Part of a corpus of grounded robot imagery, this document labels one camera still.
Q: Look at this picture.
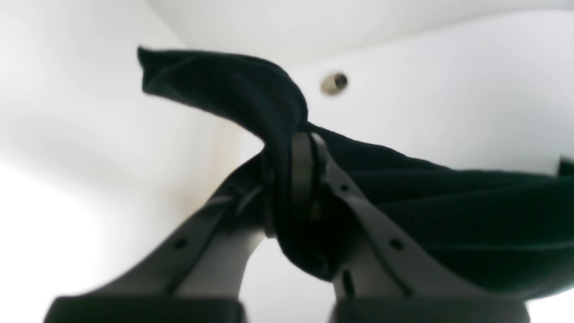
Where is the black t-shirt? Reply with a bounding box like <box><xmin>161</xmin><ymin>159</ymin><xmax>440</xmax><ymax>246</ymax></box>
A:
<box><xmin>137</xmin><ymin>46</ymin><xmax>574</xmax><ymax>299</ymax></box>

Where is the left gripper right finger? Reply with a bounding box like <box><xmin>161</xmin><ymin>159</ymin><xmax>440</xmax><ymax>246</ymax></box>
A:
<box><xmin>291</xmin><ymin>132</ymin><xmax>531</xmax><ymax>323</ymax></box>

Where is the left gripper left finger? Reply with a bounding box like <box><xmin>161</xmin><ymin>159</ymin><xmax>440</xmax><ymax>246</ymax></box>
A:
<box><xmin>45</xmin><ymin>148</ymin><xmax>278</xmax><ymax>323</ymax></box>

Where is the right table grommet hole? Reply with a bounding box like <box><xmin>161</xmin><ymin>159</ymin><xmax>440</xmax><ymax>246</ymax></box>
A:
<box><xmin>320</xmin><ymin>72</ymin><xmax>349</xmax><ymax>96</ymax></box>

